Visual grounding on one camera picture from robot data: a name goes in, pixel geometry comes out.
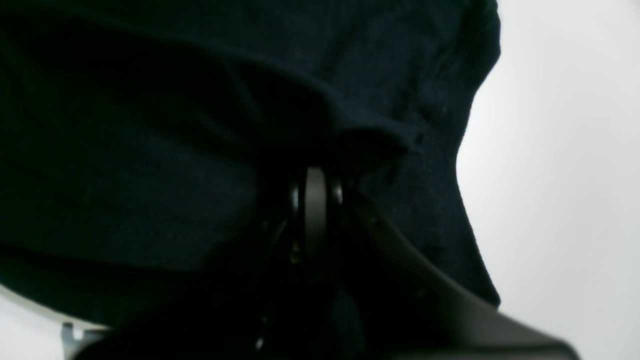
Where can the black T-shirt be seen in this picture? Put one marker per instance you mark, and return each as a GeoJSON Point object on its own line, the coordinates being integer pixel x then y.
{"type": "Point", "coordinates": [136, 135]}

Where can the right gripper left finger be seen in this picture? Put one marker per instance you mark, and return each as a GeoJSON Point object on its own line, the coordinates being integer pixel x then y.
{"type": "Point", "coordinates": [263, 300]}

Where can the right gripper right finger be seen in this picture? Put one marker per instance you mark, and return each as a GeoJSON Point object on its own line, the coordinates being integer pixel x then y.
{"type": "Point", "coordinates": [411, 310]}

